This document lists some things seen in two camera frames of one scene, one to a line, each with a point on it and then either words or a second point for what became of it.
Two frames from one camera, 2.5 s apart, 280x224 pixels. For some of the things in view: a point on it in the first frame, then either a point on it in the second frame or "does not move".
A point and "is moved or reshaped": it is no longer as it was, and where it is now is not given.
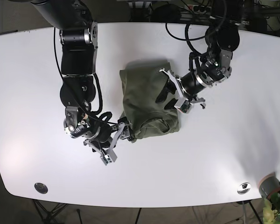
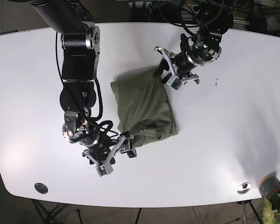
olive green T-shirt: [141, 81] is moved or reshaped
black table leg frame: [47, 216] does not move
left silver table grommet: [41, 187] does not move
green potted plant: [277, 212] does not move
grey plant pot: [270, 185] does not move
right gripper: [182, 104] -> [164, 65]
